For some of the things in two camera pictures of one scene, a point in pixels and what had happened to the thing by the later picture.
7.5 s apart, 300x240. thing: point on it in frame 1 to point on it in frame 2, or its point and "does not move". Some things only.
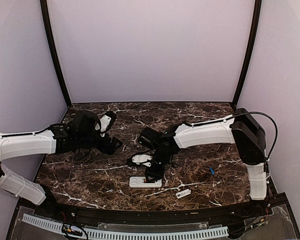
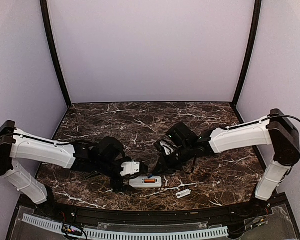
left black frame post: [50, 35] does not move
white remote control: [138, 182] does not move
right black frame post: [249, 56] does not move
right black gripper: [157, 174] to [167, 167]
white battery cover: [183, 193] does not move
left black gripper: [111, 148] to [115, 184]
